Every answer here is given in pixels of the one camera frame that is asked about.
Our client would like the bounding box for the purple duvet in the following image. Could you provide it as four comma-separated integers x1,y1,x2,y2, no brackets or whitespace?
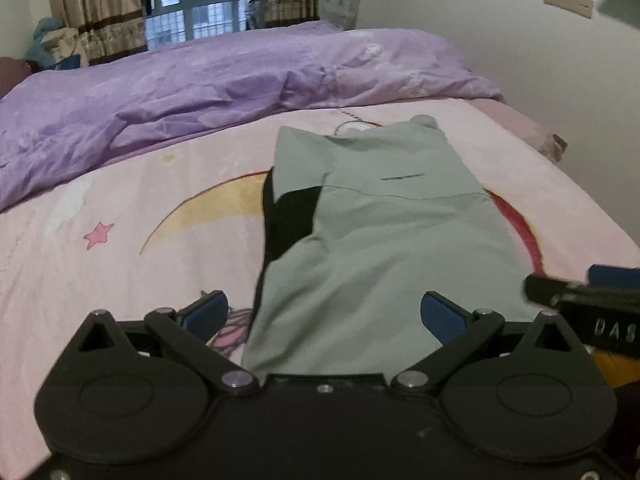
1,21,501,208

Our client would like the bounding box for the mauve mattress sheet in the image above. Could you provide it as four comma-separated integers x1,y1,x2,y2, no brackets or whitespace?
468,99,568,164

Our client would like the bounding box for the grey green black jacket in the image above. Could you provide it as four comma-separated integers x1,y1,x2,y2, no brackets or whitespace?
243,116,535,376

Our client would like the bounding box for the pink quilted headboard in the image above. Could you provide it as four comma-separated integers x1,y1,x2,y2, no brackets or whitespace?
0,56,40,99

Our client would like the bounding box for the pink cartoon bed blanket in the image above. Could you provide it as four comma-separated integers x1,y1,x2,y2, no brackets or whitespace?
1,99,639,479

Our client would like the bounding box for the blue and white clothes pile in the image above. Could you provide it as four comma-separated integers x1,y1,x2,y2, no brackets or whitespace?
25,16,89,70

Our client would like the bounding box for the beige striped left curtain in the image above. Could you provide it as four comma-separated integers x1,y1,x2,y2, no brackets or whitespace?
49,0,148,65

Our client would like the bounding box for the beige wall socket plate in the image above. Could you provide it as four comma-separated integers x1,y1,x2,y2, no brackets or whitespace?
544,0,593,20

